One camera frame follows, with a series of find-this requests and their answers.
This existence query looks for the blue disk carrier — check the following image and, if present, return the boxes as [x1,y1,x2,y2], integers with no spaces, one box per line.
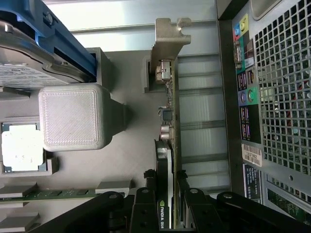
[0,0,98,83]

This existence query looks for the silver CPU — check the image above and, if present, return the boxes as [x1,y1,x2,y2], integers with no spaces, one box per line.
[1,122,46,173]

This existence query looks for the silver hard disk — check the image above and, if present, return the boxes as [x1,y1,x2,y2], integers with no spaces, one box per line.
[0,20,86,91]

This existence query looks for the green RAM stick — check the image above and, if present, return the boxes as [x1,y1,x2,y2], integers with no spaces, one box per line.
[0,188,127,202]

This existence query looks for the black open PC case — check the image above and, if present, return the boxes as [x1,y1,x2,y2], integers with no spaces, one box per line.
[217,0,311,228]

